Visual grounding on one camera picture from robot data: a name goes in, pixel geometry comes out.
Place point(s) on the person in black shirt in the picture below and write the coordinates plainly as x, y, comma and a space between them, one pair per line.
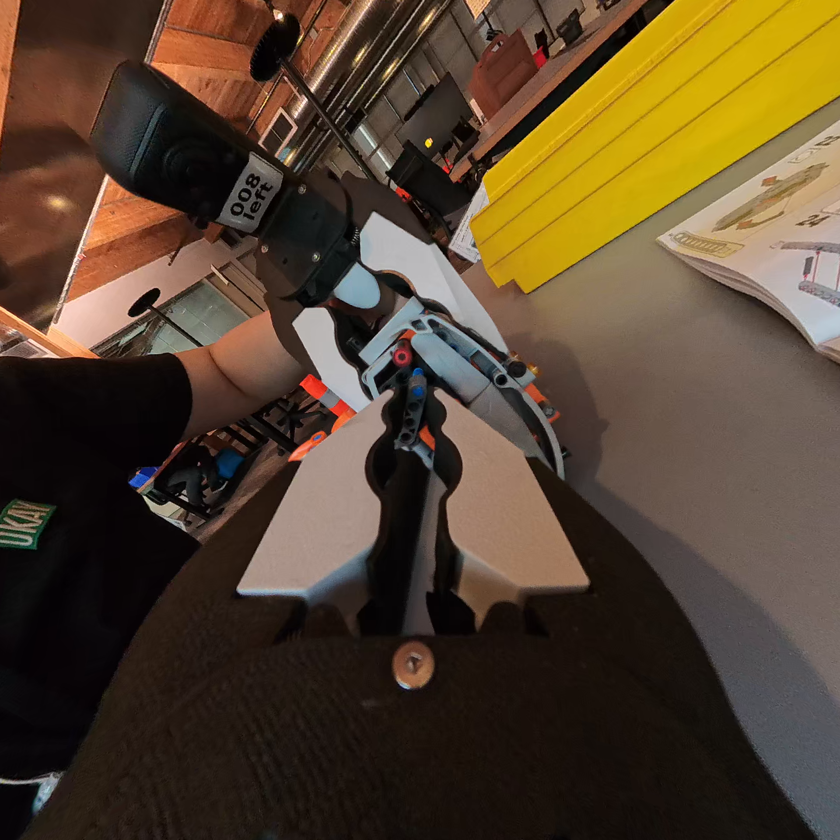
79, 525

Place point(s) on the person's left forearm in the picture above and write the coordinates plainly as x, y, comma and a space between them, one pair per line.
243, 374

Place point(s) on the white instruction booklet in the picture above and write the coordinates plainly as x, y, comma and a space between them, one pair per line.
774, 262

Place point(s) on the orange traffic cone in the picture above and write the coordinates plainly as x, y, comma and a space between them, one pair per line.
331, 400

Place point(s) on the black floor lamp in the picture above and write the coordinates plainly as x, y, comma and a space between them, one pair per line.
157, 315
308, 85

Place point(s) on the grey desk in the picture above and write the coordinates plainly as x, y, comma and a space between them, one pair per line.
689, 492

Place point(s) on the brown carry bag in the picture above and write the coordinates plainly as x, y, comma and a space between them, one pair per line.
505, 69

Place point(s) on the black computer monitor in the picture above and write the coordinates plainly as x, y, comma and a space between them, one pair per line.
433, 111

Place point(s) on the yellow plastic bin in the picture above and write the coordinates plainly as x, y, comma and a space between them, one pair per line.
656, 144

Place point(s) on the printed paper sheet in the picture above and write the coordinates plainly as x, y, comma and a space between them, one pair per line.
469, 226

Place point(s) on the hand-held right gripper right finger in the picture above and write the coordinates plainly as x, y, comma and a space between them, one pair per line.
518, 525

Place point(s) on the black office chair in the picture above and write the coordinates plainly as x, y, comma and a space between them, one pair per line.
423, 177

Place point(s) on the long wooden table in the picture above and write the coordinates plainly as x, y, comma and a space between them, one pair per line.
558, 79

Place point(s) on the brick arm with orange claws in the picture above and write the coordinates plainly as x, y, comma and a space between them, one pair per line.
410, 410

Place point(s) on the grey brick toy robot body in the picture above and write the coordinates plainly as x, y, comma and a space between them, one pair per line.
453, 354

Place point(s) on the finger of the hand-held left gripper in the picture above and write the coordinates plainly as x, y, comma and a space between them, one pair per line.
420, 262
321, 348

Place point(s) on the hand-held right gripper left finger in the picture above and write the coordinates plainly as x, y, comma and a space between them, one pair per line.
308, 525

